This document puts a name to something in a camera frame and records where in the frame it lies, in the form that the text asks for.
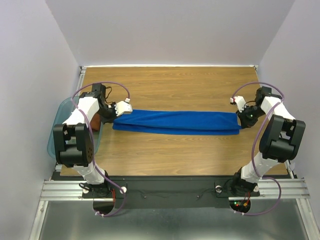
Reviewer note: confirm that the teal plastic bin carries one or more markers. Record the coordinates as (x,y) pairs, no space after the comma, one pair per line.
(63,113)

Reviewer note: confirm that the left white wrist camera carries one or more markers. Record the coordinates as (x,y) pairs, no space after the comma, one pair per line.
(123,107)

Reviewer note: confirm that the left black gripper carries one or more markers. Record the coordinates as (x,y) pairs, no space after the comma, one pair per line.
(111,119)

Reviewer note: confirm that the aluminium frame rail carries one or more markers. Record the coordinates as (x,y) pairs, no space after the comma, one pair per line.
(268,189)

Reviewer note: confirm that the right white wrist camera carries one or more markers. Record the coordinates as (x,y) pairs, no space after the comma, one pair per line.
(239,102)

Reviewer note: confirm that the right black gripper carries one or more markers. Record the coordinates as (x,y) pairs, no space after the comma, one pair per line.
(245,122)

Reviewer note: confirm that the blue towel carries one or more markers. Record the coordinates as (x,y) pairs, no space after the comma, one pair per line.
(201,123)

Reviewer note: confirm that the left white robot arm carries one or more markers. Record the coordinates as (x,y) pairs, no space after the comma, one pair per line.
(74,144)

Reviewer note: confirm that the brown towel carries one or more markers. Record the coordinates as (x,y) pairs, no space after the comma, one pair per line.
(96,122)

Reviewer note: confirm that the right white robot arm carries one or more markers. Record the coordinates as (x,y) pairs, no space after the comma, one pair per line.
(277,141)

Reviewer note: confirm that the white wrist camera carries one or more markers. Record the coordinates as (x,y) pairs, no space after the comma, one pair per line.
(239,102)
(123,107)

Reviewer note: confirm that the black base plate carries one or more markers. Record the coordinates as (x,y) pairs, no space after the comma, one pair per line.
(176,192)

